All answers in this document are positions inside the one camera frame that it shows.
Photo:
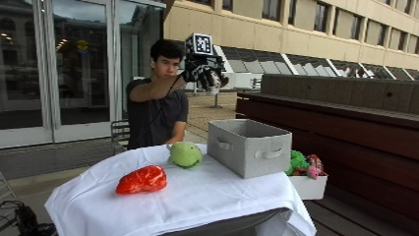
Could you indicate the white marker cube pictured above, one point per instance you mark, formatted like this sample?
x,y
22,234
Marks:
x,y
200,44

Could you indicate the the person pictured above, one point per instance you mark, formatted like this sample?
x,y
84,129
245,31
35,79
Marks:
x,y
157,105

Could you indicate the grey fabric storage box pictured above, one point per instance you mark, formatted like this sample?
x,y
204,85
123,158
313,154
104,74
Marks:
x,y
249,147

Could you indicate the green round soft toy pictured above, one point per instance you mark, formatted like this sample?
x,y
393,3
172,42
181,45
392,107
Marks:
x,y
185,154

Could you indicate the metal chair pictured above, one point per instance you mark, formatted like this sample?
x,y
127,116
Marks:
x,y
120,134

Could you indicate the glass door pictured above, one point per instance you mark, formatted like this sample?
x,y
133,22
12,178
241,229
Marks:
x,y
80,65

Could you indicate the green plush toy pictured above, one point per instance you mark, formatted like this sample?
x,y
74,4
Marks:
x,y
297,161

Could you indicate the red soft toy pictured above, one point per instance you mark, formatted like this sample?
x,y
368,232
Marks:
x,y
143,180

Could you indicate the pink plush toy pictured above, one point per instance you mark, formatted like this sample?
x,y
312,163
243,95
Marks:
x,y
314,165

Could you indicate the white tablecloth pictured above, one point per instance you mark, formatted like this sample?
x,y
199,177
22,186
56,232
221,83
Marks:
x,y
175,196

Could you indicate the dark wooden bench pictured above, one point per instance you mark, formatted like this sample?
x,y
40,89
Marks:
x,y
349,147

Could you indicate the white bin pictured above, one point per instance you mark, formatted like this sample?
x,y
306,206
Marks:
x,y
308,187

